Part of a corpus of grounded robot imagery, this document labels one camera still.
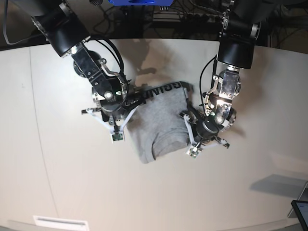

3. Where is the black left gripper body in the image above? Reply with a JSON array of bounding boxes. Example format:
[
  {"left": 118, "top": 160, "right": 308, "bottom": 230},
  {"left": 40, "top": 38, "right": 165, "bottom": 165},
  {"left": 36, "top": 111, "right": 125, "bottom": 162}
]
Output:
[{"left": 180, "top": 109, "right": 219, "bottom": 139}]

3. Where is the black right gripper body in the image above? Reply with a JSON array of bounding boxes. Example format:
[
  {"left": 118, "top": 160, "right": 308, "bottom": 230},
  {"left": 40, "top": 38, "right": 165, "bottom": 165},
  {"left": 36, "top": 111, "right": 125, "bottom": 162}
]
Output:
[{"left": 100, "top": 90, "right": 146, "bottom": 123}]

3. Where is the grey T-shirt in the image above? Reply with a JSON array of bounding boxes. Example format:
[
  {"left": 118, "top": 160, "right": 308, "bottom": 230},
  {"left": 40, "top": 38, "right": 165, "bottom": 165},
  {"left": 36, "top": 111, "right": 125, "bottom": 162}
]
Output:
[{"left": 127, "top": 81, "right": 191, "bottom": 164}]

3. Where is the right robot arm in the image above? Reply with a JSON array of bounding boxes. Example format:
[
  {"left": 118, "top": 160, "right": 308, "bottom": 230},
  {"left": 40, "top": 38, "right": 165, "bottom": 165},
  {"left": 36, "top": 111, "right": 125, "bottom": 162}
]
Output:
[{"left": 29, "top": 0, "right": 145, "bottom": 118}]

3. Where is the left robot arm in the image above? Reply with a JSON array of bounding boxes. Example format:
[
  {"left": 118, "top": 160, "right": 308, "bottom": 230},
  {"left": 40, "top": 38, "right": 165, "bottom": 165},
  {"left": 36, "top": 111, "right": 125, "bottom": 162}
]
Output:
[{"left": 180, "top": 0, "right": 261, "bottom": 148}]

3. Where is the tablet screen corner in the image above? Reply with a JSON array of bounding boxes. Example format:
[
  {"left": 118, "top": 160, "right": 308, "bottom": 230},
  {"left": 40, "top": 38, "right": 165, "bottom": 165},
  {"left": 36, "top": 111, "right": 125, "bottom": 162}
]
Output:
[{"left": 291, "top": 200, "right": 308, "bottom": 231}]

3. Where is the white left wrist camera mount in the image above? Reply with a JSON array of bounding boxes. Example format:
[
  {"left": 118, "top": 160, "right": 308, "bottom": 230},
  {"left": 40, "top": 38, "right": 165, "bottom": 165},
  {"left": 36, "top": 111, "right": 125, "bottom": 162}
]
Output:
[{"left": 182, "top": 114, "right": 231, "bottom": 159}]

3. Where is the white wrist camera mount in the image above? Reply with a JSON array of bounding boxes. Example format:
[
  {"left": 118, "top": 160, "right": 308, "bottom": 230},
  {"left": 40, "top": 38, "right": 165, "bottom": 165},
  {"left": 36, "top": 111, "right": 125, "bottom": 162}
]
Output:
[
  {"left": 81, "top": 106, "right": 138, "bottom": 143},
  {"left": 182, "top": 114, "right": 231, "bottom": 159}
]

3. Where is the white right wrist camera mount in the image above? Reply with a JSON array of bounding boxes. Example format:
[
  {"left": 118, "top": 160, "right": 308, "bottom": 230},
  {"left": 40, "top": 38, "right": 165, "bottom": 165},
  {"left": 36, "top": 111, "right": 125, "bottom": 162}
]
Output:
[{"left": 81, "top": 106, "right": 138, "bottom": 143}]

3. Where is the blue plastic mount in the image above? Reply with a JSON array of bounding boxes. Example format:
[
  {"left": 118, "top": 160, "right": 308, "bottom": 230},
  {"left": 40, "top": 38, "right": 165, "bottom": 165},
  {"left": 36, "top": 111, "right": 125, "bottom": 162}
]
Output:
[{"left": 108, "top": 0, "right": 173, "bottom": 6}]

